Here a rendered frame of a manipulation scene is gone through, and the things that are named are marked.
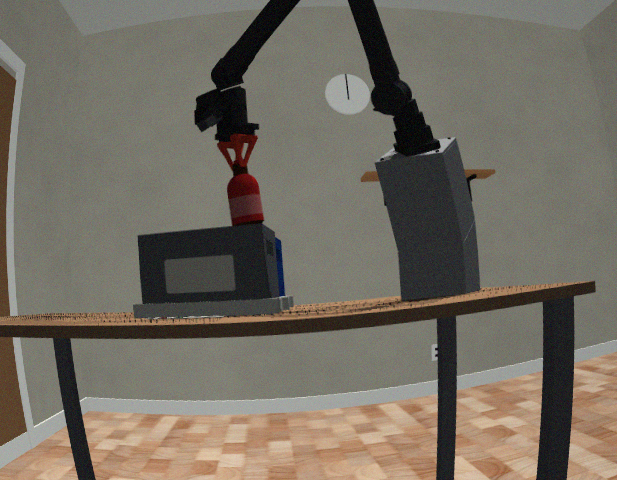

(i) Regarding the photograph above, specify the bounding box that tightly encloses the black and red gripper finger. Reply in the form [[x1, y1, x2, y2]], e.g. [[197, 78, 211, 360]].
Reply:
[[230, 134, 258, 167], [217, 142, 244, 170]]

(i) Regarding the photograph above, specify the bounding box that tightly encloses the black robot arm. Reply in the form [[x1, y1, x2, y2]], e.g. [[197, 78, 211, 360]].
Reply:
[[194, 0, 441, 156]]

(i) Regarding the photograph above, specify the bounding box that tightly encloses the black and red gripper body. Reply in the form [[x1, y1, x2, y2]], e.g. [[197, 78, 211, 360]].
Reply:
[[215, 106, 259, 142]]

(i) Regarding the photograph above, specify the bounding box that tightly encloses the dark grey crate with dividers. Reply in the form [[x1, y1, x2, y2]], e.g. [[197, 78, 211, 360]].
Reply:
[[138, 223, 279, 304]]

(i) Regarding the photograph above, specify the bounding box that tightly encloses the red bottle with pink label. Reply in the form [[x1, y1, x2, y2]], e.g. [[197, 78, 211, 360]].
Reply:
[[227, 160, 264, 226]]

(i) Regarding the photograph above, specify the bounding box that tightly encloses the blue crate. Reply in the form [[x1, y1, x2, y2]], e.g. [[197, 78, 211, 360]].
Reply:
[[275, 237, 285, 297]]

